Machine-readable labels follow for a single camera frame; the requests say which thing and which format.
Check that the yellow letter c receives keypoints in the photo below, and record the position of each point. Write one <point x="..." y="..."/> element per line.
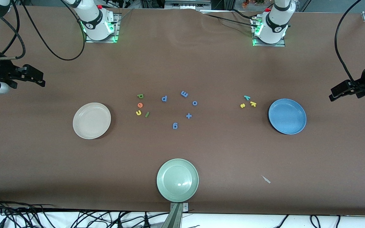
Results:
<point x="137" y="112"/>

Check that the blue letter m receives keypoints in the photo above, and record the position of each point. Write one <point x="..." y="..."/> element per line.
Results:
<point x="184" y="94"/>

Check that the blue letter g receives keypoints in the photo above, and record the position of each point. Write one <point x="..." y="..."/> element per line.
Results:
<point x="175" y="126"/>

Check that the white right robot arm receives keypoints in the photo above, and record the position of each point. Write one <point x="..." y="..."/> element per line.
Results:
<point x="95" y="19"/>

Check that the blue round plate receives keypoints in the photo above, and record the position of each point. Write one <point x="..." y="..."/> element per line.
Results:
<point x="287" y="116"/>

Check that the teal letter v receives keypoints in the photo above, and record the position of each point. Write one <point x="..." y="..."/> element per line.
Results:
<point x="247" y="98"/>

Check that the yellow letter k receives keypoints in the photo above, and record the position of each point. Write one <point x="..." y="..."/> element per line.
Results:
<point x="253" y="104"/>

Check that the grey equipment box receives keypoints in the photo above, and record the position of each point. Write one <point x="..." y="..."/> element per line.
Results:
<point x="187" y="4"/>

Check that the brown table cover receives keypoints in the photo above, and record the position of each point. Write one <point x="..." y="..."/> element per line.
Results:
<point x="201" y="63"/>

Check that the small grey paper scrap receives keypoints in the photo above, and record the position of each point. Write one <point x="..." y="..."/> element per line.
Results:
<point x="266" y="179"/>

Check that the green round plate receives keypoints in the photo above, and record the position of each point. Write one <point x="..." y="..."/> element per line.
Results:
<point x="177" y="180"/>

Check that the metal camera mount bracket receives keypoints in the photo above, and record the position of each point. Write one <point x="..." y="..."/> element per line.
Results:
<point x="176" y="218"/>

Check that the green letter l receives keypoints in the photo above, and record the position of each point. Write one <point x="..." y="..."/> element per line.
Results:
<point x="147" y="114"/>

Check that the green letter p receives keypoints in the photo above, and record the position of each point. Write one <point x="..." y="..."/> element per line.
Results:
<point x="140" y="96"/>

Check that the blue letter p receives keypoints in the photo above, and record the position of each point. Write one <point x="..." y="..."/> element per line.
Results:
<point x="164" y="98"/>

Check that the beige round plate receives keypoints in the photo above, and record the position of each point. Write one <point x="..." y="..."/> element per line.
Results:
<point x="92" y="120"/>

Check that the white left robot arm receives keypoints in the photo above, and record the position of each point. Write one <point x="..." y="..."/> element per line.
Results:
<point x="274" y="25"/>

